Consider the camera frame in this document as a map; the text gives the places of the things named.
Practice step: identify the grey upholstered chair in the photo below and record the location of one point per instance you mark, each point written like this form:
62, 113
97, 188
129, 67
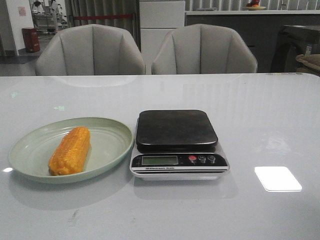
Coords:
203, 49
89, 50

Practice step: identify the red trash bin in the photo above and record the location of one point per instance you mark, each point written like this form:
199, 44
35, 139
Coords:
31, 40

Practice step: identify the fruit bowl on counter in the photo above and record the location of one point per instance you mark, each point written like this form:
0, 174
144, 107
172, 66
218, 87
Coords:
254, 5

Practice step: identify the dark glossy side table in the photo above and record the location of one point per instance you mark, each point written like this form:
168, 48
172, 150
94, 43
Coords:
294, 40

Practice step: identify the light green plate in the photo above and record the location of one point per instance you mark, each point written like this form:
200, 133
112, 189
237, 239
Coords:
110, 142

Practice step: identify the white drawer cabinet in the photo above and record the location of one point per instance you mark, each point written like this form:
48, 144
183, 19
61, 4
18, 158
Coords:
157, 18

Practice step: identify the left grey upholstered chair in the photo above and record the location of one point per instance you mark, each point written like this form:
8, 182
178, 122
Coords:
89, 50

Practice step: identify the silver electronic kitchen scale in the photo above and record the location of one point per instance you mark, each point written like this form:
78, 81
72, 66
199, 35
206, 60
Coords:
177, 144

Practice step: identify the tan cushion at right edge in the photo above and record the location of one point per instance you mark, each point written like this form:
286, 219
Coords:
308, 64

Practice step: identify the orange corn cob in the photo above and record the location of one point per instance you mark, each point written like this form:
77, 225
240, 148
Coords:
70, 156

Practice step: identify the right grey upholstered chair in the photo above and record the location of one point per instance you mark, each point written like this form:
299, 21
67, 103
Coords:
203, 49

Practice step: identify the grey counter with white top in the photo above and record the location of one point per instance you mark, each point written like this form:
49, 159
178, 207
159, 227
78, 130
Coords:
258, 28

